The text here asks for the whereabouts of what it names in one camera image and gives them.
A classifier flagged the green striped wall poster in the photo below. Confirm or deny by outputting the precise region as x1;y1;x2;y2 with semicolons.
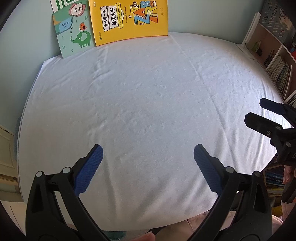
50;0;77;13

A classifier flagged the grey patterned storage bin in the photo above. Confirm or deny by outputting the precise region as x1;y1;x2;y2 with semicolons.
258;0;296;44

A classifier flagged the yellow word book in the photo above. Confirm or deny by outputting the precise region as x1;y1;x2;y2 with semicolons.
88;0;168;46

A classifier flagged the white bookshelf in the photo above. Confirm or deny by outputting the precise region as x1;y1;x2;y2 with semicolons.
236;0;296;105

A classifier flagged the person's left hand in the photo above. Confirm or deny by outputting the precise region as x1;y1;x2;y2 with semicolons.
138;232;156;241

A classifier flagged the teal trash bag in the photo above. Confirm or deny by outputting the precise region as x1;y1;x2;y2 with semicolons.
102;230;127;241

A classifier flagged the row of books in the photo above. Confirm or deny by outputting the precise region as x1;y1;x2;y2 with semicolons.
265;54;292;95

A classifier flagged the cream cabinet door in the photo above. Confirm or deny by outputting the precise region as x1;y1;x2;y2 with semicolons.
0;125;21;202

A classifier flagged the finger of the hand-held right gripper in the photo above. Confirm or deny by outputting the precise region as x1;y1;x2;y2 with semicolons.
260;97;296;128
244;112;296;165

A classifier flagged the person's right hand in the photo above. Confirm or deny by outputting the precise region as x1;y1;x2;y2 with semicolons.
283;166;296;184

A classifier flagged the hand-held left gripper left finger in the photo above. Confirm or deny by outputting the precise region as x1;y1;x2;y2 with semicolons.
25;144;111;241

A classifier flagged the green elephant exercise book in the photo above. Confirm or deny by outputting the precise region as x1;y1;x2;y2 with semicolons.
52;2;96;59

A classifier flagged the stack of books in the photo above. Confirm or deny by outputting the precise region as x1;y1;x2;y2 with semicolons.
264;160;286;197

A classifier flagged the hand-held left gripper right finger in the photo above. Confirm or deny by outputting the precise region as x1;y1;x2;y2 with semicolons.
185;144;272;241

